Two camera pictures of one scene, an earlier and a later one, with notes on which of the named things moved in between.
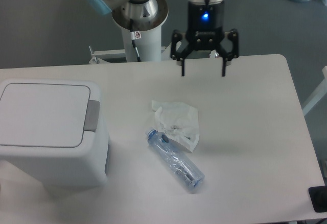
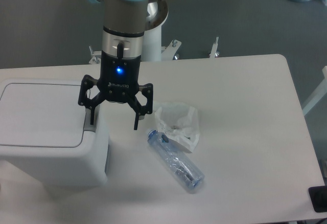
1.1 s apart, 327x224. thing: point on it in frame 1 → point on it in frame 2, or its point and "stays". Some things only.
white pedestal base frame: x=98 y=57 stays
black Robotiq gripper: x=205 y=32 → x=119 y=82
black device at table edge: x=318 y=196 stays
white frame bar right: x=319 y=95 stays
